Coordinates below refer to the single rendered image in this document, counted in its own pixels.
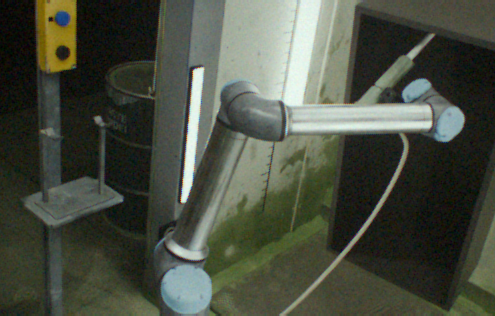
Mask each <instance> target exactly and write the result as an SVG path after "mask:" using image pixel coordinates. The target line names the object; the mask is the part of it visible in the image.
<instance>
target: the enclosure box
mask: <svg viewBox="0 0 495 316"><path fill-rule="evenodd" d="M428 33H433V34H435V36H433V38H432V39H431V40H430V41H429V42H428V43H427V44H426V45H425V46H424V47H423V48H422V49H421V50H420V52H419V53H418V54H417V55H416V56H415V57H414V58H413V59H412V62H413V63H415V65H414V66H412V67H411V69H410V71H409V72H407V73H406V74H405V76H404V77H403V78H401V79H400V80H399V82H398V83H397V84H396V86H394V87H393V89H392V90H393V91H395V92H396V93H397V94H399V95H400V96H403V91H404V90H405V88H406V87H407V86H408V85H409V84H411V83H412V82H414V81H416V80H418V79H426V80H428V81H429V83H430V84H431V86H432V88H433V89H434V90H435V91H436V92H437V93H439V94H440V95H442V96H443V97H444V98H445V99H446V100H447V101H449V102H451V103H452V105H453V106H455V107H458V108H459V110H460V111H461V112H462V113H463V114H464V125H463V127H462V129H461V130H460V131H459V132H458V134H457V135H455V136H454V137H453V138H452V139H451V140H450V141H447V142H441V141H437V140H435V139H434V138H432V137H428V136H425V135H423V134H421V133H418V132H417V133H404V134H405V137H406V138H407V140H408V143H409V149H408V153H407V156H406V159H405V163H404V166H403V167H402V169H401V171H400V173H399V177H398V179H397V180H396V182H395V183H394V185H393V188H392V190H391V191H390V193H389V194H388V196H387V198H386V200H385V202H384V203H383V204H382V206H381V209H379V211H378V213H377V214H376V215H375V218H374V219H373V220H372V221H371V222H370V224H369V226H368V227H367V228H366V230H365V231H364V232H363V234H362V235H361V237H360V238H358V239H357V242H356V243H355V244H354V245H353V246H352V247H351V249H350V250H349V251H348V252H347V253H346V254H345V256H344V257H343V259H345V260H346V261H348V262H351V263H353V264H355V265H357V266H358V267H360V268H363V269H365V270H367V271H369V272H370V273H372V274H375V275H377V276H379V277H380V278H381V279H383V280H387V281H388V282H390V283H392V284H393V285H395V286H399V287H400V288H402V289H404V290H405V291H407V292H411V293H412V294H414V295H416V296H417V297H419V298H423V299H424V300H426V301H428V302H429V303H431V304H435V305H436V306H438V307H440V308H441V309H443V310H447V311H448V312H449V311H450V310H451V308H452V307H453V304H454V303H455V301H456V299H457V298H458V297H459V294H460V292H462V290H463V288H464V287H465V284H466V283H467V281H468V280H469V279H470V277H471V274H472V273H473V271H474V270H475V268H476V267H477V264H478V262H479V260H480V257H481V255H482V252H483V247H484V244H485V242H486V239H487V237H488V234H489V229H490V227H491V225H492V222H493V220H494V217H495V0H363V1H361V2H359V3H358V4H357V5H356V6H355V12H354V19H353V27H352V34H351V48H350V55H349V62H348V69H347V76H346V84H345V97H344V104H354V103H355V102H358V101H359V100H360V99H361V98H362V97H363V96H364V95H365V94H366V93H367V92H368V91H369V89H370V88H371V87H373V86H375V83H376V82H377V81H378V80H379V79H380V78H381V77H382V75H383V74H384V73H385V72H387V70H388V69H389V68H390V67H391V66H393V64H394V63H395V62H396V60H398V59H399V57H400V56H402V55H405V56H406V55H407V54H409V53H410V52H411V50H412V49H413V48H415V47H416V45H417V43H418V42H420V41H421V40H422V39H423V37H424V36H426V35H427V34H428ZM404 149H405V144H404V141H403V139H402V137H400V135H399V133H387V134H355V135H339V147H338V154H337V161H336V168H335V175H334V182H333V197H332V203H331V210H330V217H329V225H328V232H327V245H326V250H327V251H329V252H331V253H333V254H334V255H336V256H339V255H340V254H341V253H342V252H343V251H344V250H345V248H346V247H347V246H348V245H349V244H350V243H351V241H352V240H353V238H355V237H356V236H357V233H358V232H359V231H360V230H361V229H362V227H363V226H364V224H365V223H366V222H367V220H369V217H370V215H371V214H372V213H373V212H374V210H375V208H376V207H377V205H378V203H380V201H381V198H382V197H383V195H384V194H385V192H386V191H387V188H388V186H389V185H390V183H391V181H392V179H393V176H394V174H395V173H396V171H397V169H398V167H399V163H400V161H401V159H402V156H403V153H404Z"/></svg>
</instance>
